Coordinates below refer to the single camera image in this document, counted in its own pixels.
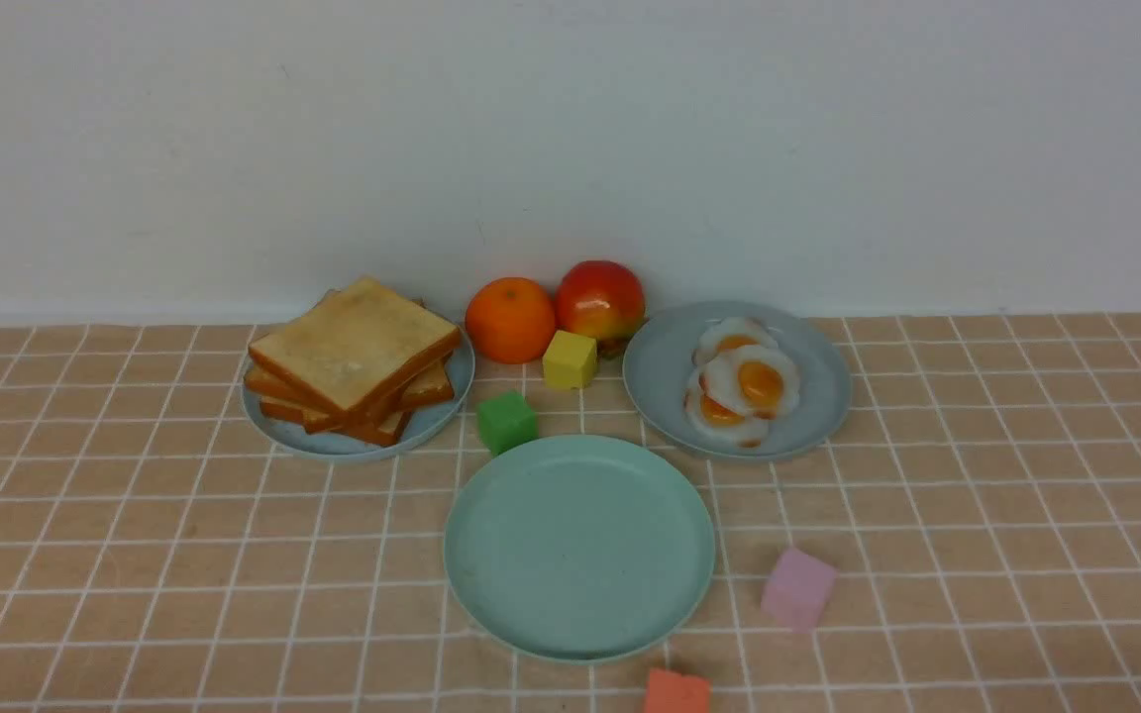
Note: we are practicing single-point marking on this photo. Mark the fried egg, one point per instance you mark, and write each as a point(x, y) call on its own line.
point(718, 424)
point(753, 381)
point(732, 333)

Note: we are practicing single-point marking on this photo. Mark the toast slice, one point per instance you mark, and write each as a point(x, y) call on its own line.
point(355, 347)
point(430, 386)
point(384, 434)
point(287, 411)

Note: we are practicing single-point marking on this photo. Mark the yellow foam cube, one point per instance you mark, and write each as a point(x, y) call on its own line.
point(569, 361)

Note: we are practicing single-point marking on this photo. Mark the red apple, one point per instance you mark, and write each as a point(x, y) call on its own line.
point(602, 300)

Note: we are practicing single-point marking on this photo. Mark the orange fruit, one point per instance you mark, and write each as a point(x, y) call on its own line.
point(511, 320)

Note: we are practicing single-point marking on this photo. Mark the blue egg plate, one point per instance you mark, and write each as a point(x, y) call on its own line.
point(658, 370)

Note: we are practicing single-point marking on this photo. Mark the green foam cube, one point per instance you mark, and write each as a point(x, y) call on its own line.
point(506, 421)

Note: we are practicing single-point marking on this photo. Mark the blue bread plate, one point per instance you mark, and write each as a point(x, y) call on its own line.
point(427, 421)

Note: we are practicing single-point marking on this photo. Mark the green centre plate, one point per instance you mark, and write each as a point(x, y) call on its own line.
point(579, 548)

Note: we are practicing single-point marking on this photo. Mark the pink foam cube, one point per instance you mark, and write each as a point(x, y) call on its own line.
point(798, 590)

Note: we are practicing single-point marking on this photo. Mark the orange foam cube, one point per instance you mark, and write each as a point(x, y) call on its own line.
point(669, 691)

